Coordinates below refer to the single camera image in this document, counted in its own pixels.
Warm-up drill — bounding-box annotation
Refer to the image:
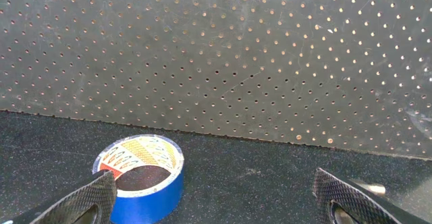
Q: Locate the black pegboard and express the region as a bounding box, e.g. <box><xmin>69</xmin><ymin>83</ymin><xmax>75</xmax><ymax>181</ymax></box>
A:
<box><xmin>0</xmin><ymin>0</ymin><xmax>432</xmax><ymax>161</ymax></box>

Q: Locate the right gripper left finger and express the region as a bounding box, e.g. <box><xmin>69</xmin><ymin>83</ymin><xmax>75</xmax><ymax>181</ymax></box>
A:
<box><xmin>13</xmin><ymin>169</ymin><xmax>118</xmax><ymax>224</ymax></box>

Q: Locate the roll of blue tape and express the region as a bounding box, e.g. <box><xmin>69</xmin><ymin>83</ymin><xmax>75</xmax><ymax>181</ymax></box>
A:
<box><xmin>92</xmin><ymin>134</ymin><xmax>185</xmax><ymax>224</ymax></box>

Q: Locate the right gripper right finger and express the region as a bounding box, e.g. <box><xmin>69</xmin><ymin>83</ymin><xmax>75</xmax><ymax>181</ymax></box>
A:
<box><xmin>312</xmin><ymin>167</ymin><xmax>429</xmax><ymax>224</ymax></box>

